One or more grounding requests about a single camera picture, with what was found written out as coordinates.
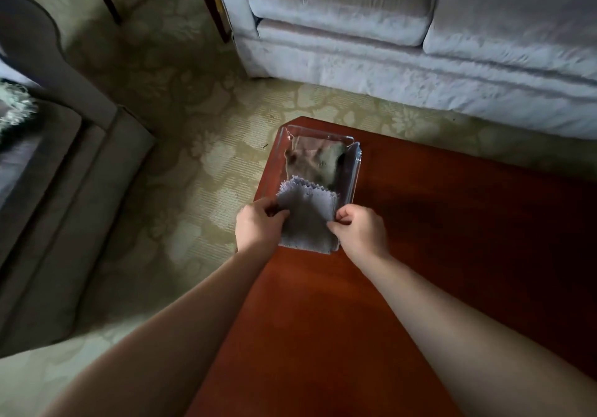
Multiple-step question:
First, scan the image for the person's right hand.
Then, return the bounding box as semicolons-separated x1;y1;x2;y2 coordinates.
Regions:
326;204;391;269

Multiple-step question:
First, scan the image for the person's left hand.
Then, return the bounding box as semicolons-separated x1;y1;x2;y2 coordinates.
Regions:
235;197;291;257

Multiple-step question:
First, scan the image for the grey fabric swatch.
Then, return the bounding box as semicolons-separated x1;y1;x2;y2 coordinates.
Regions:
276;175;340;255

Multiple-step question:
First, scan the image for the person's right forearm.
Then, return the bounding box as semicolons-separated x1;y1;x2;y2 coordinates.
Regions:
357;254;597;417

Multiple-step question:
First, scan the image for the person's left forearm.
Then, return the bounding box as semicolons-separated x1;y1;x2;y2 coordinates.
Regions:
39;244;273;417

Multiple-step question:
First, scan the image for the clear glass tray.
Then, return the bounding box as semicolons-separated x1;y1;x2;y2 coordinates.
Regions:
269;124;362;217

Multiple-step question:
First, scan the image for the red wooden coffee table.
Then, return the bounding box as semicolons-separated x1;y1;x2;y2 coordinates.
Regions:
186;116;597;417

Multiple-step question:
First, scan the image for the light grey velvet sofa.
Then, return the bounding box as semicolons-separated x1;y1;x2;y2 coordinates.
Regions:
205;0;597;141

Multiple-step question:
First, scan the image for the grey armchair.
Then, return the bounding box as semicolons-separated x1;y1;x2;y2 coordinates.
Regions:
0;0;156;359

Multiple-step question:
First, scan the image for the fringed throw pillow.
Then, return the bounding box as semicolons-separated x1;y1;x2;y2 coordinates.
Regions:
0;81;38;135

